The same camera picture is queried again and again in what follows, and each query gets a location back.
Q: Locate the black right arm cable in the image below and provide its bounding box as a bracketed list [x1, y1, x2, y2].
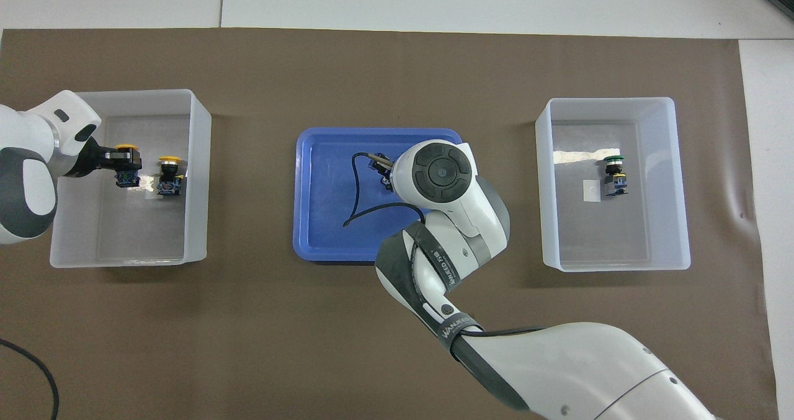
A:
[343, 152, 429, 228]

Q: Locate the translucent white plastic box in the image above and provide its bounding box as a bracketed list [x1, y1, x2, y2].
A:
[535, 97, 691, 272]
[50, 89, 212, 269]

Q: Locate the yellow push button switch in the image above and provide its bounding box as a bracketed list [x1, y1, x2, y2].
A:
[156, 155, 185, 196]
[115, 143, 143, 189]

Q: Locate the brown paper table mat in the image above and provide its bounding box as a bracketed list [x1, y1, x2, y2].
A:
[0, 28, 779, 420]

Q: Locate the blue plastic tray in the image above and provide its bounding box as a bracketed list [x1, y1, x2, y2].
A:
[293, 127, 465, 264]

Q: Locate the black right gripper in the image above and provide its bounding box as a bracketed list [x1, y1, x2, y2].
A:
[370, 153, 396, 191]

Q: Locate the black loose cable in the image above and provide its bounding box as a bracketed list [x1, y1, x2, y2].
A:
[0, 338, 60, 420]

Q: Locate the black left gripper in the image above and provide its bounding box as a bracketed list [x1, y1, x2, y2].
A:
[65, 136, 143, 179]

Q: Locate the green push button switch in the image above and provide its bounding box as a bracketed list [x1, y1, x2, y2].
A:
[604, 155, 628, 196]

